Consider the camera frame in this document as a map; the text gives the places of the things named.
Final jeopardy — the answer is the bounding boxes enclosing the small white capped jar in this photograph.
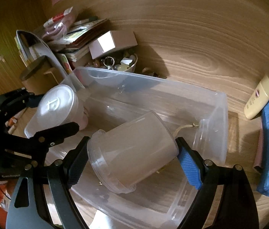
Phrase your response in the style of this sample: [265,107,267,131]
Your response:
[36,84,88,130]

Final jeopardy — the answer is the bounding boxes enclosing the clear plastic cup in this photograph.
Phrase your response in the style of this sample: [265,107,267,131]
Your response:
[87,111,179,194]

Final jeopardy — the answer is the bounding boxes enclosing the brown ceramic mug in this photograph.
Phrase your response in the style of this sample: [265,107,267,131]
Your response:
[19,56,63,95]

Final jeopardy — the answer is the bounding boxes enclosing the white paper receipt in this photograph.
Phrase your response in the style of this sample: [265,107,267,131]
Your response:
[15,30,67,78]

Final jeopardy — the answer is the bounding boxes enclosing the fruit pattern box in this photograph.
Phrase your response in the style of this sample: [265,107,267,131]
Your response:
[56,53,73,74]

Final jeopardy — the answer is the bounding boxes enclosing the clear plastic storage bin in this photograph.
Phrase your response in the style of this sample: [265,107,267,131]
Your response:
[24,66,229,229]

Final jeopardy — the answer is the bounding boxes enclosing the stack of books papers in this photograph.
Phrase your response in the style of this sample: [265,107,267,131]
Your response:
[47,19,109,57]

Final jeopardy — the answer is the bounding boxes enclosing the bowl of trinkets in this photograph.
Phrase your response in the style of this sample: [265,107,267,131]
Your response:
[86,51,139,73]

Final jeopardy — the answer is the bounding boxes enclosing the small pink cardboard box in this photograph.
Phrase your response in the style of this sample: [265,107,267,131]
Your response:
[89,31,138,60]

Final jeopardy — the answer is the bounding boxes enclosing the cream lotion bottle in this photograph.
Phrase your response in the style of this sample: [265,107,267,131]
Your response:
[244,75,269,120]

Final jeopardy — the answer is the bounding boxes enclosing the pink cable packet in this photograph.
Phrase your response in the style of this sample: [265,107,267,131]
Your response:
[42,7,77,41]

